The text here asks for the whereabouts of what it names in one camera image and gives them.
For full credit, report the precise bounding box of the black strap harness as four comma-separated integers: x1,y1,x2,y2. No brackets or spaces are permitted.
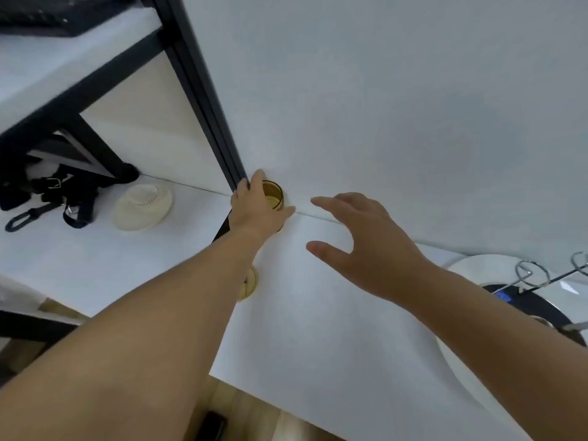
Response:
0,161,140,233

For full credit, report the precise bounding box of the person's right hand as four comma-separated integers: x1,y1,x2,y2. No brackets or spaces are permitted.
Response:
306,192,443,309

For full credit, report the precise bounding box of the amber glass jar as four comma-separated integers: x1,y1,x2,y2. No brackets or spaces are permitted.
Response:
261,180,285,213

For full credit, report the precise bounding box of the black metal table frame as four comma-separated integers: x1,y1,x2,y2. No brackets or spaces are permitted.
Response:
0,0,251,194

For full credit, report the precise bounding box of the metal wire holder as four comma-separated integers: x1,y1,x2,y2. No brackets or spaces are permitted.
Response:
514,252,588,289

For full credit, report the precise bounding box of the cream round vented cap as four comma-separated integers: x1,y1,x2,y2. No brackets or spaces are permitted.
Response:
113,183,174,233

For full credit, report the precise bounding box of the person's right forearm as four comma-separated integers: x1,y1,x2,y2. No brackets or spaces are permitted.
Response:
404,262,588,441

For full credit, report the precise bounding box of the person's left forearm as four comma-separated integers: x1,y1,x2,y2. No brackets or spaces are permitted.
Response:
0,225,276,441

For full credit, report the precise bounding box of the black mesh object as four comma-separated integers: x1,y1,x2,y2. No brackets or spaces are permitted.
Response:
0,0,158,38

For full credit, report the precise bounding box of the gold jar lid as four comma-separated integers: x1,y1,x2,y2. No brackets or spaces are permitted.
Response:
237,266,259,302

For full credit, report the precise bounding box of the person's left hand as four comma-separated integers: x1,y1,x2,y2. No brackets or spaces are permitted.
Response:
228,169,296,240

